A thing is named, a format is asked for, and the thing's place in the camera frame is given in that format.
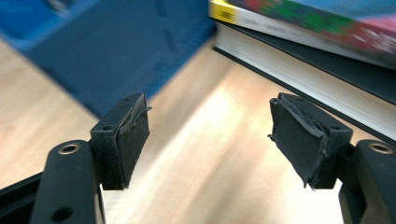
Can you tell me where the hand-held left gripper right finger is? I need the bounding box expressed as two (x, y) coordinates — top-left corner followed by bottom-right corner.
(267, 91), (354, 190)

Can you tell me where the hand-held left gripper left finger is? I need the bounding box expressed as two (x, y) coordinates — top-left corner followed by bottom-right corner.
(90, 92), (153, 191)

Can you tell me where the black book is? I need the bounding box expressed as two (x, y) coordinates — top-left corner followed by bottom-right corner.
(213, 21), (396, 146)

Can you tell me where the blue plastic file rack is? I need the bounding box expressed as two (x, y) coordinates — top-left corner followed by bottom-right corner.
(0, 0), (218, 119)

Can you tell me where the red and green book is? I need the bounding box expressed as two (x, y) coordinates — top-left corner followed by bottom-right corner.
(227, 0), (396, 68)

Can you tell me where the yellow book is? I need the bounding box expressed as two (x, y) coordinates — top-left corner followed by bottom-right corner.
(208, 0), (396, 71)

